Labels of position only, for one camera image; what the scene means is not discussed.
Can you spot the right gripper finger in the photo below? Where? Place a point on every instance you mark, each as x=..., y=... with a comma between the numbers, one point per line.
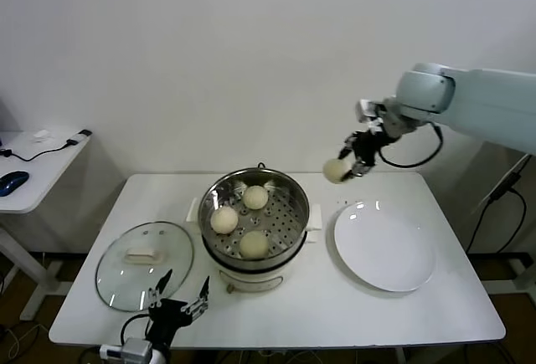
x=348, y=146
x=361, y=169

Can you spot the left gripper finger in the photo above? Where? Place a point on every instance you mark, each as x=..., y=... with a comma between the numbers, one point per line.
x=199, y=306
x=153, y=296

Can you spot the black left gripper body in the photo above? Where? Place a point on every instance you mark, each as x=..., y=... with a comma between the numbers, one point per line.
x=167, y=316

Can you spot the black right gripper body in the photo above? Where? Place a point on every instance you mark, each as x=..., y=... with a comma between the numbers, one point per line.
x=368, y=146

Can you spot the white steamed baozi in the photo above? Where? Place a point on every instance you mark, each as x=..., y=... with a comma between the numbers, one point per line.
x=256, y=197
x=336, y=170
x=225, y=220
x=254, y=245

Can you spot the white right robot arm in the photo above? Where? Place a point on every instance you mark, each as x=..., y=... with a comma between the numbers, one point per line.
x=481, y=100

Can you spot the stainless steel steamer pot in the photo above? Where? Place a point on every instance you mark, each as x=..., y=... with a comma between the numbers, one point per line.
x=251, y=282

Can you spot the stainless steel steamer basket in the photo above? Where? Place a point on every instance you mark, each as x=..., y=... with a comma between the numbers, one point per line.
x=280, y=230

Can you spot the white round plate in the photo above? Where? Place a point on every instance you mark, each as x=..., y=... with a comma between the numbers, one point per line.
x=385, y=247

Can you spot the black power adapter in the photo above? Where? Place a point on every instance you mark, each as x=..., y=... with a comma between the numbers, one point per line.
x=504, y=186

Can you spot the white side desk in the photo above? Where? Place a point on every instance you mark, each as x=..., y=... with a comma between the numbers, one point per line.
x=46, y=180

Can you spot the small black device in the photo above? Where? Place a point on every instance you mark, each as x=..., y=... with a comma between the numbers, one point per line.
x=85, y=132

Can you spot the blue computer mouse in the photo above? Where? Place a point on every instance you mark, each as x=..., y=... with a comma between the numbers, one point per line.
x=13, y=182

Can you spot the small white case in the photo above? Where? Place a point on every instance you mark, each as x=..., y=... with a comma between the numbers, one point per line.
x=42, y=135

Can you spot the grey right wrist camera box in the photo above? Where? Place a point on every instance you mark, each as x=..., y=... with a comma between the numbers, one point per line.
x=367, y=111

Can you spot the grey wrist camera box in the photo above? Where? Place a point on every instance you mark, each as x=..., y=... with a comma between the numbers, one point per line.
x=367, y=111
x=137, y=348

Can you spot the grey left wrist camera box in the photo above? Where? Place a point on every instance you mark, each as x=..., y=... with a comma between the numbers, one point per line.
x=137, y=348

